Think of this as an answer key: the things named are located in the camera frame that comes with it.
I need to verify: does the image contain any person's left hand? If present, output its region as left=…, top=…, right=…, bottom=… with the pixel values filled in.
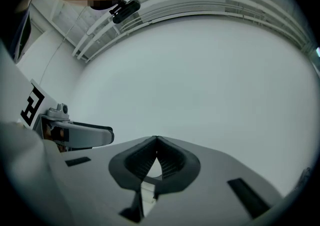
left=43, top=124, right=65, bottom=152

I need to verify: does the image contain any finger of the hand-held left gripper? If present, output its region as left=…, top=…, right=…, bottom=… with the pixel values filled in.
left=66, top=121, right=115, bottom=150

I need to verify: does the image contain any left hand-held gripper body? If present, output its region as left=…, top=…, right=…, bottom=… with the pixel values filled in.
left=19, top=78, right=71, bottom=152

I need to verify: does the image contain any person's dark top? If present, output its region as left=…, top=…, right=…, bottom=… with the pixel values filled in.
left=7, top=10, right=33, bottom=61

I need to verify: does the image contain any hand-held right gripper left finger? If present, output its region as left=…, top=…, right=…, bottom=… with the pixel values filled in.
left=49, top=135, right=158, bottom=226

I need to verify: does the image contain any black head-worn camera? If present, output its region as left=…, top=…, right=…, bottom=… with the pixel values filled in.
left=108, top=0, right=142, bottom=24

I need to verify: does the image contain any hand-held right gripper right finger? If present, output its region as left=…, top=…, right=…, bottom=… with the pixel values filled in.
left=144, top=135, right=285, bottom=226

